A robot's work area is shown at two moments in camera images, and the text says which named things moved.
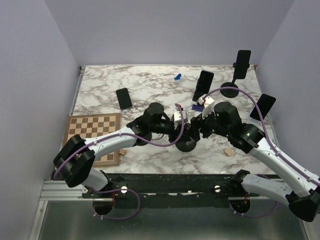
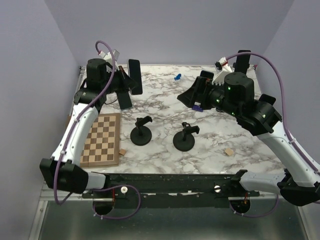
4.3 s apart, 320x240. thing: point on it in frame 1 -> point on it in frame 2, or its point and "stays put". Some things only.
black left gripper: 175,132 -> 127,83
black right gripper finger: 194,128 -> 193,94
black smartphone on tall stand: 242,64 stays put
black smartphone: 124,99 stays put
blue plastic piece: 178,77 stays put
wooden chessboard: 91,126 stays put
